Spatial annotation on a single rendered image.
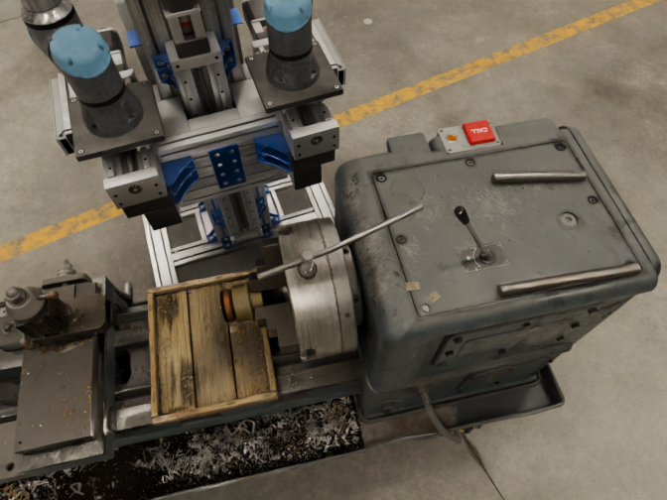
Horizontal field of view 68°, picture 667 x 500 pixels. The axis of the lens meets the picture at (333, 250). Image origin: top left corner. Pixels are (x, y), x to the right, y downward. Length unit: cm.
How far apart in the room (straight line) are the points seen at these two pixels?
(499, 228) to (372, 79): 227
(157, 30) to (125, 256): 140
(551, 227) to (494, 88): 227
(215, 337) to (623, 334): 187
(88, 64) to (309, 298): 72
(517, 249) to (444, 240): 15
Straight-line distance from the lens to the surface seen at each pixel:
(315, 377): 130
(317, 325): 101
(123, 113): 139
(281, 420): 158
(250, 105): 153
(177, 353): 135
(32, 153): 327
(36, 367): 138
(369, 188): 108
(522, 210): 112
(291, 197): 236
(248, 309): 111
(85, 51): 131
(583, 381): 244
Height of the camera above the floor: 211
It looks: 60 degrees down
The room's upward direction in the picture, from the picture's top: straight up
